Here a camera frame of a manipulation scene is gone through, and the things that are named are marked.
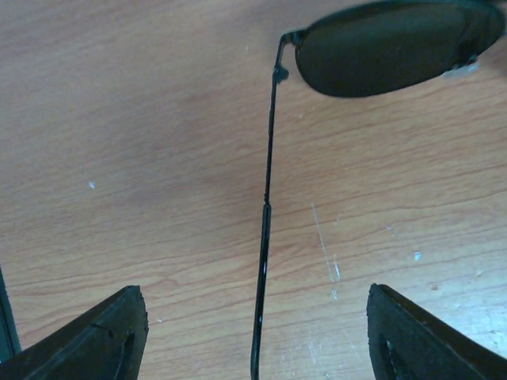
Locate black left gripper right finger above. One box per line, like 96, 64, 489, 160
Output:
367, 283, 506, 380

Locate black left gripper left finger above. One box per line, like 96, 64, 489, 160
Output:
1, 285, 149, 380

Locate black sunglasses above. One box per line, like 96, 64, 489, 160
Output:
248, 0, 507, 380

